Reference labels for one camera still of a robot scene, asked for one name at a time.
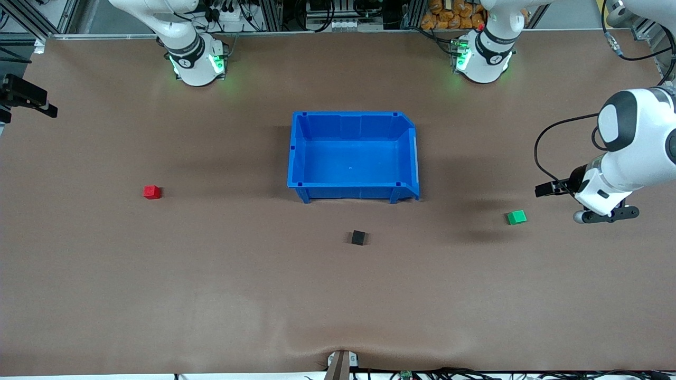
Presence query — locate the white power strip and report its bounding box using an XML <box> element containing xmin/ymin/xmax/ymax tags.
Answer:
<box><xmin>203</xmin><ymin>5</ymin><xmax>249</xmax><ymax>33</ymax></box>

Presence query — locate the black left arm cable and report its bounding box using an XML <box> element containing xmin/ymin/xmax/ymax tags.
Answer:
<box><xmin>534</xmin><ymin>0</ymin><xmax>676</xmax><ymax>183</ymax></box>

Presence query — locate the bag of orange snacks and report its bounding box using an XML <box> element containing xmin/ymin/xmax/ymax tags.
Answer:
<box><xmin>421</xmin><ymin>0</ymin><xmax>485</xmax><ymax>30</ymax></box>

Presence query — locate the aluminium frame post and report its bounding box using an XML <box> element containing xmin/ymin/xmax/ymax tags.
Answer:
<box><xmin>400</xmin><ymin>0</ymin><xmax>426</xmax><ymax>30</ymax></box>
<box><xmin>258</xmin><ymin>0</ymin><xmax>283</xmax><ymax>32</ymax></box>

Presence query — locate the table cover mat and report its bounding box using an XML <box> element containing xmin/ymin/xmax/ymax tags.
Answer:
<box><xmin>0</xmin><ymin>31</ymin><xmax>676</xmax><ymax>376</ymax></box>

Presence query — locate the aluminium frame structure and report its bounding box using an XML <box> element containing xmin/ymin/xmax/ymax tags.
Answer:
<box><xmin>0</xmin><ymin>0</ymin><xmax>80</xmax><ymax>40</ymax></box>
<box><xmin>631</xmin><ymin>11</ymin><xmax>676</xmax><ymax>85</ymax></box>

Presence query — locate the metal table edge rail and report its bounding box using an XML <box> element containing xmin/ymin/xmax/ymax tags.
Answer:
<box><xmin>45</xmin><ymin>30</ymin><xmax>642</xmax><ymax>42</ymax></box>

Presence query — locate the metal camera mount clamp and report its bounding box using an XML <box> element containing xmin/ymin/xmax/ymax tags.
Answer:
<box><xmin>327</xmin><ymin>350</ymin><xmax>359</xmax><ymax>380</ymax></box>

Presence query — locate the blue plastic storage bin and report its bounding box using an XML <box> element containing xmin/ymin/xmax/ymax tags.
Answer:
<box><xmin>287</xmin><ymin>111</ymin><xmax>421</xmax><ymax>204</ymax></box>

